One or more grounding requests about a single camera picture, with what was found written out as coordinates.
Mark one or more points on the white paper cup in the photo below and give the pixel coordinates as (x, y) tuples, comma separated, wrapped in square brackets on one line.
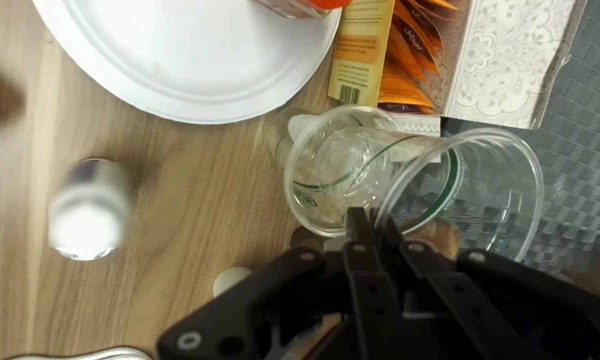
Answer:
[(227, 278)]

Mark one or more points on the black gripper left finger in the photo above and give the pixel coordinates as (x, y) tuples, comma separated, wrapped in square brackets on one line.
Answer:
[(288, 296)]

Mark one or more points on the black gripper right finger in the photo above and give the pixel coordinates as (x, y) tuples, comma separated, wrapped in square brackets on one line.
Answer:
[(518, 307)]

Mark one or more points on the white paper plate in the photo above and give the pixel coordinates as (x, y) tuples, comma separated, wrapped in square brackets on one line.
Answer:
[(190, 60)]

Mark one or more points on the yellow tea bag box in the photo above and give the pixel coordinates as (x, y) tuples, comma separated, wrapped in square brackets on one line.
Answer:
[(478, 60)]

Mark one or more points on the white pill bottle blue label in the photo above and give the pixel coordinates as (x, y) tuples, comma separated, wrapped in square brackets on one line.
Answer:
[(91, 211)]

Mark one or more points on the clear plastic cup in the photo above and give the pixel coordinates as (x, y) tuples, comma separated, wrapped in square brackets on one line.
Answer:
[(349, 156), (486, 185)]

